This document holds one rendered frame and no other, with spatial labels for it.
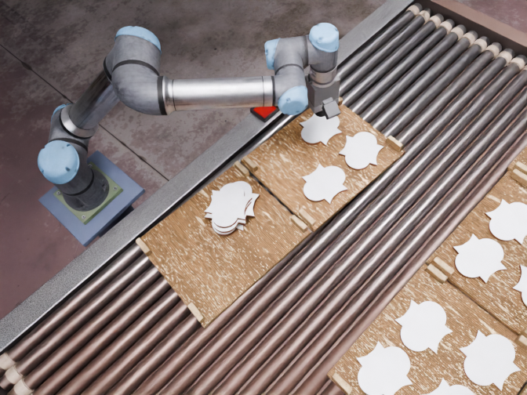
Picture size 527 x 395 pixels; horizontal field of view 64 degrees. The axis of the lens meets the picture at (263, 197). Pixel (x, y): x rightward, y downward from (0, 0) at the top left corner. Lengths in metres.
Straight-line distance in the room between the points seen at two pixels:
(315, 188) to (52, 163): 0.79
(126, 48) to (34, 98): 2.28
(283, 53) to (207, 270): 0.64
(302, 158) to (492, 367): 0.78
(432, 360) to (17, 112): 2.95
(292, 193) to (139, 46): 0.61
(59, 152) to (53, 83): 2.05
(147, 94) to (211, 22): 2.38
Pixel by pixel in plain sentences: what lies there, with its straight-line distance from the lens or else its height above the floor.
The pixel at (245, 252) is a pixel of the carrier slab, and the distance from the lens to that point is 1.26.
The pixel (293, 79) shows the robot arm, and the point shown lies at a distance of 1.08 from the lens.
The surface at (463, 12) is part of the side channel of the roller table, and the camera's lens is 1.92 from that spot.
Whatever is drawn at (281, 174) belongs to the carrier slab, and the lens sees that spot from 1.37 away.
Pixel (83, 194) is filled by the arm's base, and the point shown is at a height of 0.96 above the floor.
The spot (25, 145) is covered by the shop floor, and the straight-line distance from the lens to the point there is 3.16.
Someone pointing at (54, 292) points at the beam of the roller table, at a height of 0.92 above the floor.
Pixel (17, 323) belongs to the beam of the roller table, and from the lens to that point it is 1.47.
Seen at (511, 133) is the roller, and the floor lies 0.92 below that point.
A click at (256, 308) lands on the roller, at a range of 1.23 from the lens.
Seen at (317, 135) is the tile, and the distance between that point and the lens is 1.44.
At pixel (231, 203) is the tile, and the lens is 1.27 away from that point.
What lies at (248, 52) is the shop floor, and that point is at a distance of 3.12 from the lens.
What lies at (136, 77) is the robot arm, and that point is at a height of 1.38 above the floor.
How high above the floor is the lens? 2.11
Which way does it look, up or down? 61 degrees down
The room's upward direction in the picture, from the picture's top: 11 degrees counter-clockwise
